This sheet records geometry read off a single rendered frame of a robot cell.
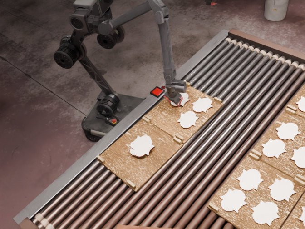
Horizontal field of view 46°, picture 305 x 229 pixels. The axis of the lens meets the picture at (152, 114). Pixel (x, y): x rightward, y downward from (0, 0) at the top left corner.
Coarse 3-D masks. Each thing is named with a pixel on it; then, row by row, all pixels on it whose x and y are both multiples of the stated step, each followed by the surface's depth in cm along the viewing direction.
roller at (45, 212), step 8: (224, 40) 281; (216, 48) 274; (208, 56) 268; (200, 64) 264; (192, 72) 259; (184, 80) 254; (96, 160) 218; (88, 168) 215; (96, 168) 216; (80, 176) 211; (88, 176) 214; (72, 184) 208; (64, 192) 205; (56, 200) 203; (48, 208) 200; (40, 216) 197
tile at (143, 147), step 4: (140, 140) 217; (144, 140) 216; (148, 140) 216; (136, 144) 215; (140, 144) 215; (144, 144) 214; (148, 144) 214; (132, 148) 214; (136, 148) 213; (140, 148) 213; (144, 148) 212; (148, 148) 212; (152, 148) 213; (136, 152) 211; (140, 152) 211; (144, 152) 210; (148, 152) 210; (136, 156) 210; (140, 156) 209
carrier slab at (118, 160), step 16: (144, 128) 227; (112, 144) 222; (128, 144) 220; (160, 144) 217; (176, 144) 216; (112, 160) 214; (128, 160) 212; (144, 160) 211; (160, 160) 209; (128, 176) 205; (144, 176) 204
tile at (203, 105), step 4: (200, 100) 236; (204, 100) 235; (208, 100) 235; (192, 104) 235; (196, 104) 234; (200, 104) 233; (204, 104) 233; (208, 104) 232; (196, 108) 231; (200, 108) 231; (204, 108) 231; (208, 108) 230; (196, 112) 230; (200, 112) 230; (204, 112) 229
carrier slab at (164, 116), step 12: (192, 96) 241; (204, 96) 239; (156, 108) 238; (168, 108) 236; (180, 108) 235; (192, 108) 233; (216, 108) 231; (156, 120) 231; (168, 120) 229; (204, 120) 225; (168, 132) 223; (180, 132) 221; (192, 132) 220
